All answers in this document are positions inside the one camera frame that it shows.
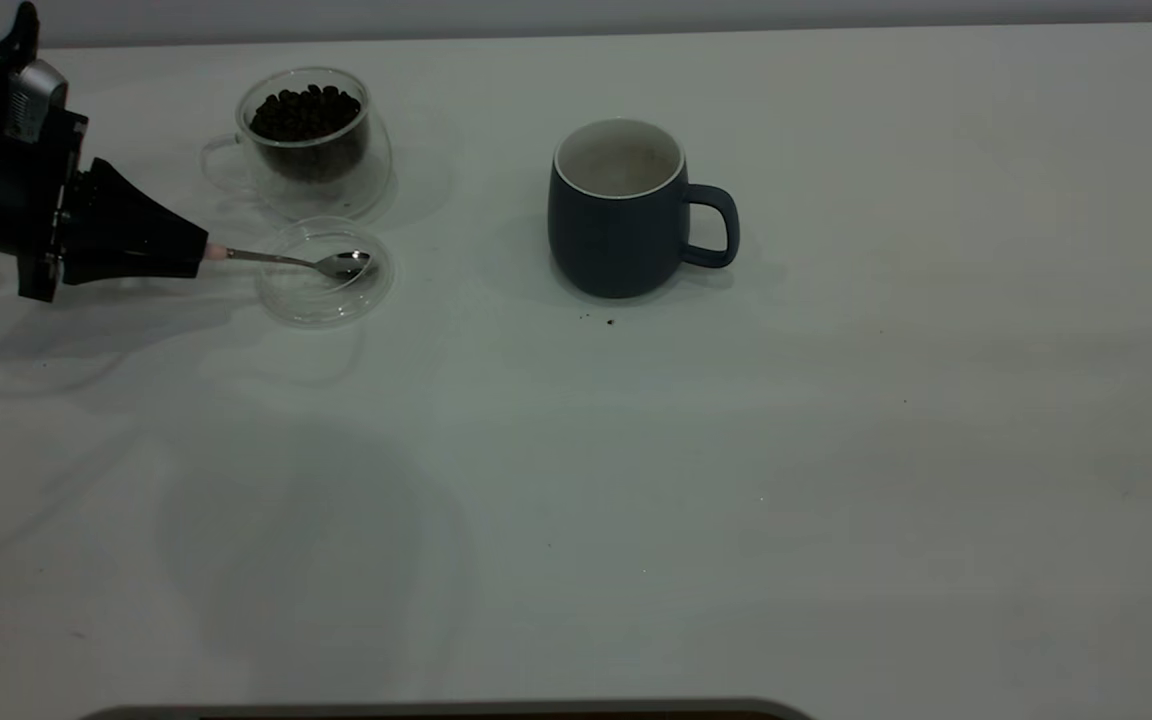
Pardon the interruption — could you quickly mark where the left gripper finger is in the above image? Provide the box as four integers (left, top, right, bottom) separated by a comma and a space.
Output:
64, 250, 208, 287
70, 157, 210, 260

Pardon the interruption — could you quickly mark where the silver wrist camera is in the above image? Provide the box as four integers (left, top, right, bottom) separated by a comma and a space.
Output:
4, 59, 70, 143

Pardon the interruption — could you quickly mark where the pink handled metal spoon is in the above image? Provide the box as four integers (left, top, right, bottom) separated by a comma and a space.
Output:
203, 244, 373, 282

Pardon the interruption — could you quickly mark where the clear glass cup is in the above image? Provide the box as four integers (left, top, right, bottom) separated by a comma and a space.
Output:
200, 66, 395, 223

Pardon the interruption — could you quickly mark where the clear glass lid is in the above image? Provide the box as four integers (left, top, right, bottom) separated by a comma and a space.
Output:
255, 217, 396, 328

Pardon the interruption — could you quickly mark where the grey ceramic mug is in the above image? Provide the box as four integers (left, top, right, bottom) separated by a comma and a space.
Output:
548, 118, 741, 300

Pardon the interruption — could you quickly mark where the coffee bean pile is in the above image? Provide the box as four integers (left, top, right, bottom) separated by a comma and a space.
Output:
249, 84, 369, 185

